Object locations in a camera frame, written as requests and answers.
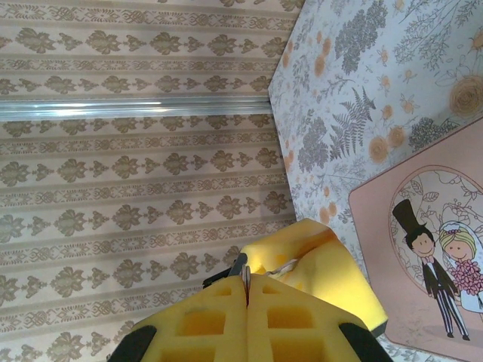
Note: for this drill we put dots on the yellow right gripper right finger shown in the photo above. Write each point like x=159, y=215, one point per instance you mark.
x=294, y=328

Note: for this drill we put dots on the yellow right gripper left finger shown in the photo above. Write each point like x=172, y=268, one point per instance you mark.
x=200, y=332

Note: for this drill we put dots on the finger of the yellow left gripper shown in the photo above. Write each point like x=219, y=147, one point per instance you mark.
x=339, y=290
x=298, y=239

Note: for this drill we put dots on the pink wedding couple tin box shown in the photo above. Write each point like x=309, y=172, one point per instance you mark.
x=434, y=256

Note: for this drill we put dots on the aluminium frame corner post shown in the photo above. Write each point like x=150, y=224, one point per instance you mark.
x=132, y=107

